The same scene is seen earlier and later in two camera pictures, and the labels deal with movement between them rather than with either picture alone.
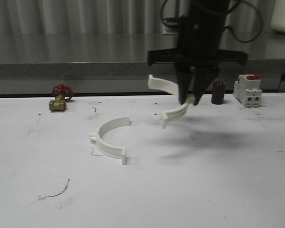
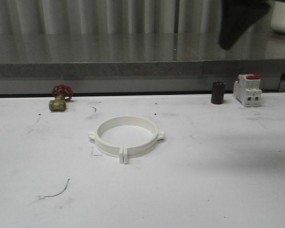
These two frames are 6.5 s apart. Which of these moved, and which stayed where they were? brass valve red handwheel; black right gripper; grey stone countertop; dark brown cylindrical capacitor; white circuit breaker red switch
Moved: black right gripper
Stayed: grey stone countertop; dark brown cylindrical capacitor; brass valve red handwheel; white circuit breaker red switch
